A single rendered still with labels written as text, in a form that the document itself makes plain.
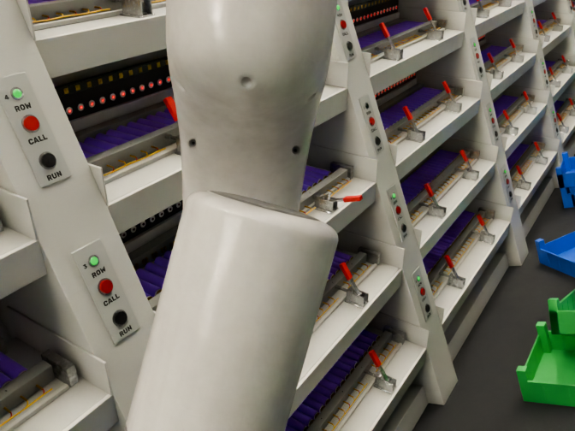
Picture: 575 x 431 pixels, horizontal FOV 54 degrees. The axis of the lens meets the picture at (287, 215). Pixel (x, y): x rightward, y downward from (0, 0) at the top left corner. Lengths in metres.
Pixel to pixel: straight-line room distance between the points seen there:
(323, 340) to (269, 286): 0.79
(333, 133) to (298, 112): 0.89
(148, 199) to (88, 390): 0.24
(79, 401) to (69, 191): 0.24
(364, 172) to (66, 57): 0.67
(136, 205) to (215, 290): 0.49
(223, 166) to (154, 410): 0.15
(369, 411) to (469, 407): 0.30
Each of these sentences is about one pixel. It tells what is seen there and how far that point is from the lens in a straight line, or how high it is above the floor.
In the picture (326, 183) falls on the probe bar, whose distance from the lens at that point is 1.12.
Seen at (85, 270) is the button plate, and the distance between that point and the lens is 0.70.
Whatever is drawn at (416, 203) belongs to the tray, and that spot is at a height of 0.41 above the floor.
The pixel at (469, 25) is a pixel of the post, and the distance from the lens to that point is 1.84.
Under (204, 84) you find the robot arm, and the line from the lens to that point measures 0.28.
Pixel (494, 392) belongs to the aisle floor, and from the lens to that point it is 1.45.
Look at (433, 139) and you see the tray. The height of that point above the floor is 0.55.
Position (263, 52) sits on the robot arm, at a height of 0.86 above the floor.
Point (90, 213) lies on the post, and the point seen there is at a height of 0.76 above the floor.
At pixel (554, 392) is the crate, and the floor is 0.03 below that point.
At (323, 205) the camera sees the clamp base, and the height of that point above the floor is 0.58.
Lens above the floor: 0.86
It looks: 15 degrees down
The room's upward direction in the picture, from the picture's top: 19 degrees counter-clockwise
